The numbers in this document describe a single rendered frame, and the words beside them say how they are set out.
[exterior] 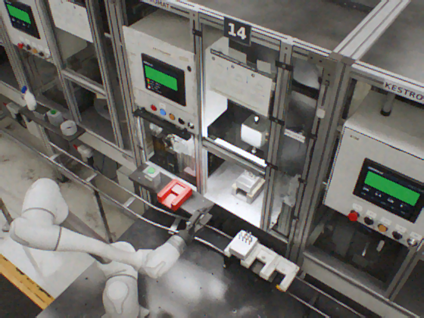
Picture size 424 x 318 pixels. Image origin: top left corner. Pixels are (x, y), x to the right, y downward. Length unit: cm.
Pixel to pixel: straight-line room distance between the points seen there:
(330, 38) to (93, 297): 174
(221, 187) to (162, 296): 68
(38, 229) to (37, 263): 173
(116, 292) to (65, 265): 135
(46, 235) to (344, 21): 142
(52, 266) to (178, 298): 134
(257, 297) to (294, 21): 141
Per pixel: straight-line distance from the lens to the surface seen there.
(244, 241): 232
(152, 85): 217
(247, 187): 242
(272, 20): 180
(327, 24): 180
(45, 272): 351
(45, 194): 194
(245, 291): 245
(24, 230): 185
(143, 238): 266
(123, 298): 218
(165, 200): 250
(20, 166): 429
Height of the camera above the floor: 285
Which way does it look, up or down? 46 degrees down
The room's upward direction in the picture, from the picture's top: straight up
